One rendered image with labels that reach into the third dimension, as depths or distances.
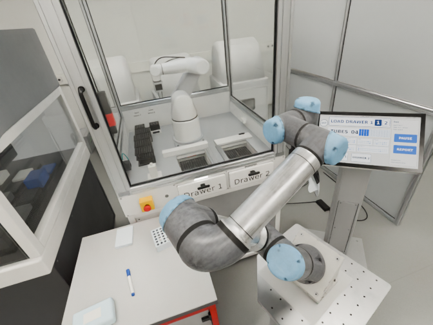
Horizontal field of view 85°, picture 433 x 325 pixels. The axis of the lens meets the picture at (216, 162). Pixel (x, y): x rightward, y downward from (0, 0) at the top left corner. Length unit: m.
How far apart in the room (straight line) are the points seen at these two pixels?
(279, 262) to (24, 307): 1.38
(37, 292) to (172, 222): 1.16
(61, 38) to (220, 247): 0.95
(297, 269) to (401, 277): 1.50
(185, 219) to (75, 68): 0.79
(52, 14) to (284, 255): 1.17
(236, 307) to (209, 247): 1.41
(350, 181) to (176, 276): 1.15
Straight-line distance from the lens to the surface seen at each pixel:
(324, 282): 1.09
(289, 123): 0.67
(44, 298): 1.72
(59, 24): 1.15
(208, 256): 0.55
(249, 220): 0.55
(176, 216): 0.61
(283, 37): 1.30
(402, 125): 1.58
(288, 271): 0.89
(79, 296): 1.33
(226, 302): 1.96
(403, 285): 2.28
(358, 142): 1.51
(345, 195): 1.73
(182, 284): 1.17
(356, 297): 1.18
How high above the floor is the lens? 1.74
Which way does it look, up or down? 32 degrees down
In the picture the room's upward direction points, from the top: 7 degrees counter-clockwise
